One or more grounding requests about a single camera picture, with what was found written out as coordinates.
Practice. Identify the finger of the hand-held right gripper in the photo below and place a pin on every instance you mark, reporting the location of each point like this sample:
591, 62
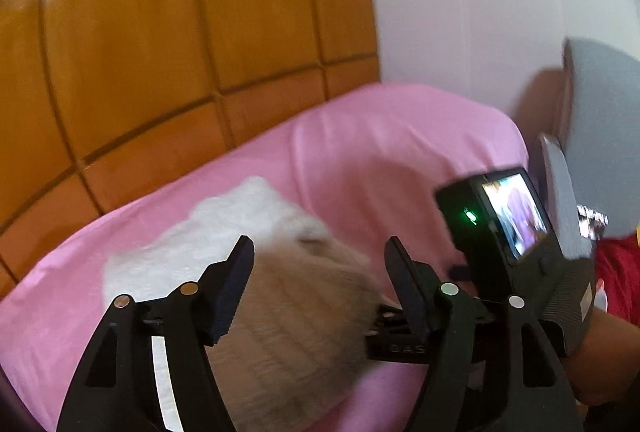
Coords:
395, 349

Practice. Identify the white knitted sweater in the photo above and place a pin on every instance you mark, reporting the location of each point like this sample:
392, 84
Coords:
280, 312

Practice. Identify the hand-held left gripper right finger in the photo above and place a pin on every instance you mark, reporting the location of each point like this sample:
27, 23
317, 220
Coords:
405, 282

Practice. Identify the red cloth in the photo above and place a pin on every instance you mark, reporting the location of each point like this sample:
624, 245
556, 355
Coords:
622, 277

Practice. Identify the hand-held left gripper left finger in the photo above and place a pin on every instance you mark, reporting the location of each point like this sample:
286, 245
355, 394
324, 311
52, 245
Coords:
235, 292

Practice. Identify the grey cloth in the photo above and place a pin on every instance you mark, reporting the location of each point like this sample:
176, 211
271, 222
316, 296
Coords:
605, 127

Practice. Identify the pink bed sheet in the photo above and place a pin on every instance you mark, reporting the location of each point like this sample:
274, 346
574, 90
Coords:
380, 162

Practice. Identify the wooden panelled headboard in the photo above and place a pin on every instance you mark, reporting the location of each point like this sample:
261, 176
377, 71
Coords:
150, 37

